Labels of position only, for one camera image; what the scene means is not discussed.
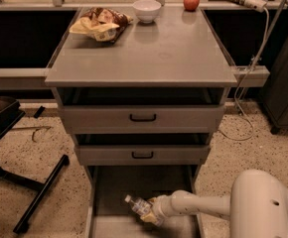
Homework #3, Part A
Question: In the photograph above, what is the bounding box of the grey drawer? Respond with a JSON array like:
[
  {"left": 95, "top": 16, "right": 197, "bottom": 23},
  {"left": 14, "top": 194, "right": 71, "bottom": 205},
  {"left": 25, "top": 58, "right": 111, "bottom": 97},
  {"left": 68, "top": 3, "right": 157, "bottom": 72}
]
[
  {"left": 59, "top": 106, "right": 224, "bottom": 134},
  {"left": 85, "top": 166, "right": 202, "bottom": 238},
  {"left": 74, "top": 145, "right": 210, "bottom": 166}
]

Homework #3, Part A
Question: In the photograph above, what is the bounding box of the middle grey drawer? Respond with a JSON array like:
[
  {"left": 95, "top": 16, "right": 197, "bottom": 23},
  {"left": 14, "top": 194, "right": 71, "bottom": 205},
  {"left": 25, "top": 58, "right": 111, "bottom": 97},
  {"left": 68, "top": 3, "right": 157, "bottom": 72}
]
[{"left": 74, "top": 145, "right": 210, "bottom": 166}]

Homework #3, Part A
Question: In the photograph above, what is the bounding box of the grey drawer cabinet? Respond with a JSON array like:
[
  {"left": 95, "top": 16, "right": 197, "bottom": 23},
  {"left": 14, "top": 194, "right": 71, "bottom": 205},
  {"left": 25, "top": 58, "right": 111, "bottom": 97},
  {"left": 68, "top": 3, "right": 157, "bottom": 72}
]
[{"left": 44, "top": 5, "right": 238, "bottom": 238}]

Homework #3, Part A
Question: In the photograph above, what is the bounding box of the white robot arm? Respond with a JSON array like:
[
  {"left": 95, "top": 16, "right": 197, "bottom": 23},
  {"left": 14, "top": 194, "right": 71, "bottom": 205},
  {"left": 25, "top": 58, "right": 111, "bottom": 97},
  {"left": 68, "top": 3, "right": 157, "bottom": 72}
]
[{"left": 141, "top": 170, "right": 288, "bottom": 238}]

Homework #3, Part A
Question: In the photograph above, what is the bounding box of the brown yellow chip bag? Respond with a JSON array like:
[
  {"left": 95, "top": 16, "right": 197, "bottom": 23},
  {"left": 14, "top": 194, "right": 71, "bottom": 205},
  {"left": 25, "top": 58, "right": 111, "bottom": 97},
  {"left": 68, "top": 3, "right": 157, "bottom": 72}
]
[{"left": 70, "top": 7, "right": 133, "bottom": 43}]

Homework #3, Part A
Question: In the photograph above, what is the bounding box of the bottom grey drawer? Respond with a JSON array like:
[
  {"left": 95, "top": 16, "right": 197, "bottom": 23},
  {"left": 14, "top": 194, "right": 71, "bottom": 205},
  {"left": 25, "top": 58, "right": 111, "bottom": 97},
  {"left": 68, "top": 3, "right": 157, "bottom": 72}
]
[{"left": 85, "top": 166, "right": 202, "bottom": 238}]

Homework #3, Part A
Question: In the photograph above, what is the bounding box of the blue plastic bottle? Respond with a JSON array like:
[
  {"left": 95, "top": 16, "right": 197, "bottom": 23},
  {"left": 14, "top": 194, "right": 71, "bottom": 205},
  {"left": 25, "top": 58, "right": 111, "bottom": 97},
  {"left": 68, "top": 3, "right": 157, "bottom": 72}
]
[{"left": 125, "top": 194, "right": 151, "bottom": 216}]

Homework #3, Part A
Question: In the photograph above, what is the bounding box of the dark grey cabinet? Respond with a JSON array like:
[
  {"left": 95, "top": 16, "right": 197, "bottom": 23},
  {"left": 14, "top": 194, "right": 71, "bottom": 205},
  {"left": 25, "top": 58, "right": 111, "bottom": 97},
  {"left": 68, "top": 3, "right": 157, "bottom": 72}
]
[{"left": 260, "top": 3, "right": 288, "bottom": 135}]

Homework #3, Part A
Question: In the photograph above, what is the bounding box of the white ceramic bowl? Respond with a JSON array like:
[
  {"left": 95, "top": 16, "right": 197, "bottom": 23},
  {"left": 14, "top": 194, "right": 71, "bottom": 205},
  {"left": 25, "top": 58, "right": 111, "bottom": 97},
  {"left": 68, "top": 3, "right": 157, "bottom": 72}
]
[{"left": 132, "top": 0, "right": 162, "bottom": 23}]

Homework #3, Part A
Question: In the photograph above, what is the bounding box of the top grey drawer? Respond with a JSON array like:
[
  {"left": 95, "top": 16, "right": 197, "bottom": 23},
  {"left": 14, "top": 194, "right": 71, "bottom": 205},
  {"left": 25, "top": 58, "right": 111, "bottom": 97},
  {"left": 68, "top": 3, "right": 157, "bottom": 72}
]
[{"left": 59, "top": 106, "right": 224, "bottom": 134}]

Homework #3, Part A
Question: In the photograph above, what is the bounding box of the black chair base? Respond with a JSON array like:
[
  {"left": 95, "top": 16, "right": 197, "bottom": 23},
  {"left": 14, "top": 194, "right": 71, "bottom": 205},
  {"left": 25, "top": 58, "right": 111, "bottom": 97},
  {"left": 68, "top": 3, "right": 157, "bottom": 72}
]
[{"left": 0, "top": 88, "right": 71, "bottom": 235}]

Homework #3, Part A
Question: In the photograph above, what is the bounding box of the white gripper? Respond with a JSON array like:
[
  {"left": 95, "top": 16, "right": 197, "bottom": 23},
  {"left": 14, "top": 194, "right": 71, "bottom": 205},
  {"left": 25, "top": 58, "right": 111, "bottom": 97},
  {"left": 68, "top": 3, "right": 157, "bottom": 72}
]
[{"left": 140, "top": 195, "right": 170, "bottom": 226}]

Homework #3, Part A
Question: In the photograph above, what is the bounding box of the red apple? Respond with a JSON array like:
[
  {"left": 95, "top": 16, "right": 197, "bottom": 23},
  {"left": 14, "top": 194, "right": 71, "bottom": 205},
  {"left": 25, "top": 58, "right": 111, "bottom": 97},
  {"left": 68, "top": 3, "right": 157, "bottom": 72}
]
[{"left": 183, "top": 0, "right": 200, "bottom": 11}]

